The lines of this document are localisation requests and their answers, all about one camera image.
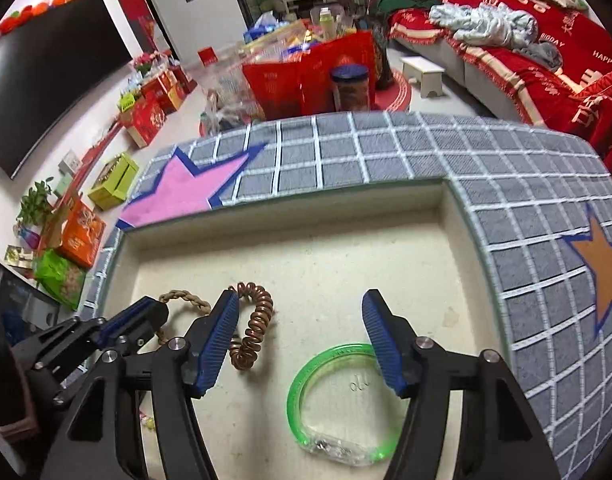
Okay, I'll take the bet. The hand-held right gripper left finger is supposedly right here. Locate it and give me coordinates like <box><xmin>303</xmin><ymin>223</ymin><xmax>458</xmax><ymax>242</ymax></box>
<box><xmin>38</xmin><ymin>290</ymin><xmax>242</xmax><ymax>480</ymax></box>

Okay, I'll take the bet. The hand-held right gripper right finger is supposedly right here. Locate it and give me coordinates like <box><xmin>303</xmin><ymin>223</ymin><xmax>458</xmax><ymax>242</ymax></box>
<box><xmin>361</xmin><ymin>289</ymin><xmax>562</xmax><ymax>480</ymax></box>

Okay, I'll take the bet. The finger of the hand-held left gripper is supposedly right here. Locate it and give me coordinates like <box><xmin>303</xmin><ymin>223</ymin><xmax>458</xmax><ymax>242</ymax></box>
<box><xmin>11</xmin><ymin>296</ymin><xmax>169</xmax><ymax>366</ymax></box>
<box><xmin>31</xmin><ymin>350</ymin><xmax>102</xmax><ymax>406</ymax></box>

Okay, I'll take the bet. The copper spiral hair tie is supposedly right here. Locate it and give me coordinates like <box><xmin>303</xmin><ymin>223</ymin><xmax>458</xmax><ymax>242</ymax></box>
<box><xmin>227</xmin><ymin>282</ymin><xmax>275</xmax><ymax>372</ymax></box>

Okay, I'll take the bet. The beige braided hair tie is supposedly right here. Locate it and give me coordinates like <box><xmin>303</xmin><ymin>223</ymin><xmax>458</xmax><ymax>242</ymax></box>
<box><xmin>158</xmin><ymin>288</ymin><xmax>213</xmax><ymax>346</ymax></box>

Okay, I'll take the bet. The green translucent bangle bracelet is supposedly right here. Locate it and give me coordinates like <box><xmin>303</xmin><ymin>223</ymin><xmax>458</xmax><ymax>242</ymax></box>
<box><xmin>286</xmin><ymin>342</ymin><xmax>404</xmax><ymax>468</ymax></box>

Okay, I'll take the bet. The beige tray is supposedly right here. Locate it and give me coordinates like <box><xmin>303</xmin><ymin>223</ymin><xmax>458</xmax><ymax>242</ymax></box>
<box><xmin>83</xmin><ymin>177</ymin><xmax>512</xmax><ymax>480</ymax></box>

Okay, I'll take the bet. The green snack bag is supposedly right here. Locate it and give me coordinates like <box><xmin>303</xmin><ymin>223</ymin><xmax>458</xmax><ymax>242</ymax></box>
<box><xmin>33</xmin><ymin>249</ymin><xmax>87</xmax><ymax>311</ymax></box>

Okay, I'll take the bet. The orange cardboard box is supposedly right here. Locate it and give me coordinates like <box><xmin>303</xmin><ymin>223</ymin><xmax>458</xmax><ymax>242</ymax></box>
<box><xmin>56</xmin><ymin>200</ymin><xmax>107</xmax><ymax>268</ymax></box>

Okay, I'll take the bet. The yellow-green cardboard box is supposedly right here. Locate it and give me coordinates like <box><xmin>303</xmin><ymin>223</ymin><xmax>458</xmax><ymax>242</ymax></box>
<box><xmin>88</xmin><ymin>152</ymin><xmax>140</xmax><ymax>211</ymax></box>

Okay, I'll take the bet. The green potted plant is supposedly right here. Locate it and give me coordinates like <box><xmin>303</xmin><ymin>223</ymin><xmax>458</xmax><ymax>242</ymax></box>
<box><xmin>16</xmin><ymin>177</ymin><xmax>54</xmax><ymax>226</ymax></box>

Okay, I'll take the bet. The red gift box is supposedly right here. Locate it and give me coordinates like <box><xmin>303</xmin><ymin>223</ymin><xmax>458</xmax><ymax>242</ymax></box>
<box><xmin>123</xmin><ymin>95</ymin><xmax>167</xmax><ymax>148</ymax></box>

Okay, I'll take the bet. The stack of red boxes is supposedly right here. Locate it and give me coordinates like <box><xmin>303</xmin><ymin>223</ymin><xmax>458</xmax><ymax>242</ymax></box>
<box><xmin>141</xmin><ymin>67</ymin><xmax>197</xmax><ymax>113</ymax></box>

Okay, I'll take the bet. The black television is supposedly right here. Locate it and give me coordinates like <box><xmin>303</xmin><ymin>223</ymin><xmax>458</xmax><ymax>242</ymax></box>
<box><xmin>0</xmin><ymin>0</ymin><xmax>147</xmax><ymax>180</ymax></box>

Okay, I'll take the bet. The clear plastic bag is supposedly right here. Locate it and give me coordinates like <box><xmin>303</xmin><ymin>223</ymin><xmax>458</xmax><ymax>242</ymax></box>
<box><xmin>201</xmin><ymin>42</ymin><xmax>267</xmax><ymax>131</ymax></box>

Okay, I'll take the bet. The red round rug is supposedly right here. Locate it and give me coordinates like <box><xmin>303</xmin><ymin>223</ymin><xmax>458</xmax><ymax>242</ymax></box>
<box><xmin>373</xmin><ymin>70</ymin><xmax>413</xmax><ymax>112</ymax></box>

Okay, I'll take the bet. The jar with blue lid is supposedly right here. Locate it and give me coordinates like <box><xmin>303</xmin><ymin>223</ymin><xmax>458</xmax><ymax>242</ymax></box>
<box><xmin>330</xmin><ymin>65</ymin><xmax>373</xmax><ymax>112</ymax></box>

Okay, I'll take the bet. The pink flower bouquet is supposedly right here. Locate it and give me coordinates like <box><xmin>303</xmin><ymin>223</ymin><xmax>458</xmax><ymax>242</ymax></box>
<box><xmin>133</xmin><ymin>52</ymin><xmax>162</xmax><ymax>76</ymax></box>

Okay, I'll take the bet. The red shopping bag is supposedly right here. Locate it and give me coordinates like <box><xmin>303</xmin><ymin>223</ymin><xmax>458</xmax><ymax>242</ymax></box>
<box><xmin>242</xmin><ymin>30</ymin><xmax>377</xmax><ymax>121</ymax></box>

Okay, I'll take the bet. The white stool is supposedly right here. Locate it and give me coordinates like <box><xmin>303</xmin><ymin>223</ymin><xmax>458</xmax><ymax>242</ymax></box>
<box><xmin>401</xmin><ymin>56</ymin><xmax>446</xmax><ymax>98</ymax></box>

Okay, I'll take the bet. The dark patterned bag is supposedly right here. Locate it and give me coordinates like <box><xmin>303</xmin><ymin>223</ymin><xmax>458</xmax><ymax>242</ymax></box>
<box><xmin>371</xmin><ymin>15</ymin><xmax>394</xmax><ymax>91</ymax></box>

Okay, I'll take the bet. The red covered sofa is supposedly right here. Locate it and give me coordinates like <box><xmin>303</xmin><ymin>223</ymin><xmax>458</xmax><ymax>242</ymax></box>
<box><xmin>388</xmin><ymin>0</ymin><xmax>612</xmax><ymax>171</ymax></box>

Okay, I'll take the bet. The row of colourful balls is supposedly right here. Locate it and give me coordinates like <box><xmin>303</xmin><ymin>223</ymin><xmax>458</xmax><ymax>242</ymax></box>
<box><xmin>0</xmin><ymin>0</ymin><xmax>104</xmax><ymax>36</ymax></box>

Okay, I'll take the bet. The green thermos bottle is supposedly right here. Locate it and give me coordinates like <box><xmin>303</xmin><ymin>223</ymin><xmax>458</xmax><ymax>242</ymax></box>
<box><xmin>318</xmin><ymin>7</ymin><xmax>337</xmax><ymax>38</ymax></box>

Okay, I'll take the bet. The light blue blanket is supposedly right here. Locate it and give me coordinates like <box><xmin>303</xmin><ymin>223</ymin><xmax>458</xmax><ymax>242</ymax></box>
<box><xmin>428</xmin><ymin>2</ymin><xmax>539</xmax><ymax>51</ymax></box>

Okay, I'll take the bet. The dark green cloth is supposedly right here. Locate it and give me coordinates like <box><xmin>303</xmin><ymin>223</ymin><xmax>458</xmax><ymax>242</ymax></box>
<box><xmin>368</xmin><ymin>0</ymin><xmax>437</xmax><ymax>16</ymax></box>

